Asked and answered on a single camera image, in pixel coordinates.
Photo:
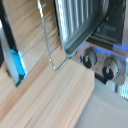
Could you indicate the black silver toaster oven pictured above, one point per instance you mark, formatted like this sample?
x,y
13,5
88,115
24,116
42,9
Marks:
x,y
106,43

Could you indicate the metal rod stand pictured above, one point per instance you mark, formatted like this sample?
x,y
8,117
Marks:
x,y
50,46

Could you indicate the black oven knob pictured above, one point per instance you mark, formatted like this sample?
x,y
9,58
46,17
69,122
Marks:
x,y
89,58
110,68

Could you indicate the ribbed metal oven tray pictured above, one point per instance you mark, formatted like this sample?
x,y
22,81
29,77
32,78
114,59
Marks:
x,y
78,23

